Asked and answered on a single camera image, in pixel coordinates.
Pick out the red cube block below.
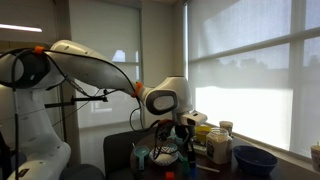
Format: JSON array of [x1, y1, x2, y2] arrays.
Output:
[[165, 172, 175, 180]]

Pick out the blue patterned paper plate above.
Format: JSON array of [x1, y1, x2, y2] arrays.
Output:
[[149, 146, 178, 166]]

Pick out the dark blue bowl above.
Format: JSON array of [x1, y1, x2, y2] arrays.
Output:
[[233, 145, 278, 176]]

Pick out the yellow bowl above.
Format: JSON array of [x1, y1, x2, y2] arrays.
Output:
[[195, 126, 211, 143]]

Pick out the glass rice jar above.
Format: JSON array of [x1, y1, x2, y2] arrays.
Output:
[[206, 128, 232, 165]]

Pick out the blue cylindrical block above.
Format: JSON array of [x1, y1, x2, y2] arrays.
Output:
[[188, 160, 197, 179]]

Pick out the white plastic spoon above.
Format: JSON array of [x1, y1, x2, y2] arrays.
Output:
[[197, 165, 220, 173]]

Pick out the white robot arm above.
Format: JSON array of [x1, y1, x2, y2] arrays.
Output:
[[0, 40, 207, 180]]

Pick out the large teal measuring cup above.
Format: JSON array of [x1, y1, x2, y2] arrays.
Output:
[[134, 145, 149, 170]]

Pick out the dark armchair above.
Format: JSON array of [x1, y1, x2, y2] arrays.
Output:
[[103, 130, 154, 180]]

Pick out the green cylindrical block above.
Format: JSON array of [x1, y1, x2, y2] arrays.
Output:
[[182, 159, 190, 176]]

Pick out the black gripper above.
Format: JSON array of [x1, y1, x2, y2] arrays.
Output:
[[156, 119, 194, 164]]

